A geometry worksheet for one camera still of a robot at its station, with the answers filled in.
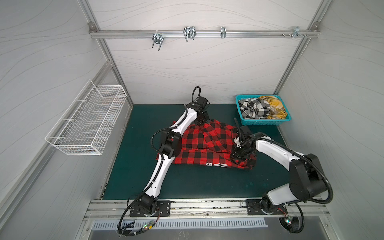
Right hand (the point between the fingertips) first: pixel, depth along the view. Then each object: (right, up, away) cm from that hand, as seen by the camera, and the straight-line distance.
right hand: (234, 153), depth 87 cm
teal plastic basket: (+23, +18, +15) cm, 33 cm away
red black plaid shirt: (-13, +4, +8) cm, 16 cm away
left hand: (-13, +20, +15) cm, 28 cm away
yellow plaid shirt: (+34, +27, +15) cm, 46 cm away
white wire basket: (-73, +19, -18) cm, 78 cm away
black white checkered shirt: (+20, +28, +20) cm, 40 cm away
